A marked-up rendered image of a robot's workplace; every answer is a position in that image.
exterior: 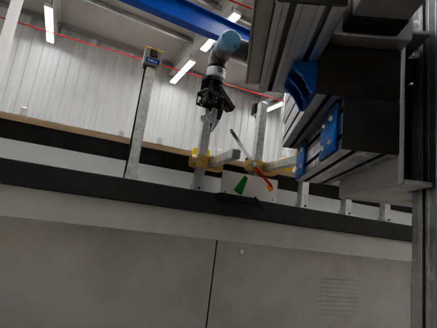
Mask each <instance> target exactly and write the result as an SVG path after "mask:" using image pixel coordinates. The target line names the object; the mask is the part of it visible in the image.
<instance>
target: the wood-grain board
mask: <svg viewBox="0 0 437 328"><path fill-rule="evenodd" d="M0 118H1V119H5V120H11V121H15V122H21V123H24V124H30V125H33V126H40V127H43V128H49V129H53V130H59V131H65V132H69V133H75V134H79V135H84V136H88V137H94V138H98V139H104V140H108V141H114V142H118V143H124V144H130V140H131V138H128V137H122V136H119V135H113V134H109V133H103V132H100V131H94V130H88V129H84V128H79V127H75V126H69V125H66V124H60V123H56V122H51V121H47V120H41V119H38V118H32V117H28V116H23V115H17V114H14V113H8V112H4V111H0ZM141 147H143V148H149V149H152V150H158V151H162V152H168V153H172V154H178V155H182V156H188V157H190V155H191V154H192V151H190V150H184V149H180V148H175V147H171V146H165V145H162V144H156V143H151V142H147V141H142V146H141ZM226 164H227V165H233V166H236V167H242V168H244V167H245V162H243V161H237V160H235V161H232V162H229V163H226ZM276 174H277V175H281V176H287V177H291V178H295V172H289V171H284V170H277V173H276ZM330 185H332V186H336V187H339V182H334V183H332V184H330Z"/></svg>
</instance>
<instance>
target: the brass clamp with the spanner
mask: <svg viewBox="0 0 437 328"><path fill-rule="evenodd" d="M253 161H255V162H256V163H257V168H258V169H259V170H260V171H261V173H262V174H263V175H265V176H276V173H277V171H271V172H268V171H264V164H266V163H268V162H264V161H259V160H256V159H254V160H253ZM250 163H251V162H250V160H249V159H248V160H246V162H245V170H246V171H248V172H257V170H256V169H255V168H252V167H251V166H250Z"/></svg>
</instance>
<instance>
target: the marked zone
mask: <svg viewBox="0 0 437 328"><path fill-rule="evenodd" d="M247 180H248V178H247V177H246V176H244V177H243V178H242V180H241V181H240V182H239V183H238V185H237V186H236V188H235V189H234V191H235V192H236V193H238V194H240V195H242V194H243V190H244V188H245V185H246V181H247Z"/></svg>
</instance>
